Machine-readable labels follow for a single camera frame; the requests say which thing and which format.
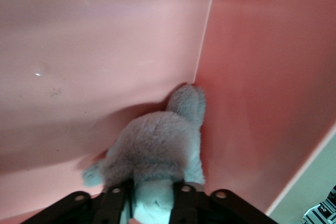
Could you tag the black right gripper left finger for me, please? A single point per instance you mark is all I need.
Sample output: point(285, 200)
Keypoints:
point(99, 208)

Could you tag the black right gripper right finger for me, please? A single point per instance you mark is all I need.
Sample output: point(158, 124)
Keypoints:
point(199, 208)

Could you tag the grey plush toy white face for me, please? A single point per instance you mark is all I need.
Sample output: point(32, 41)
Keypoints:
point(157, 142)

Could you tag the pink plastic box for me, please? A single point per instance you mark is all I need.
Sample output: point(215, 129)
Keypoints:
point(105, 51)

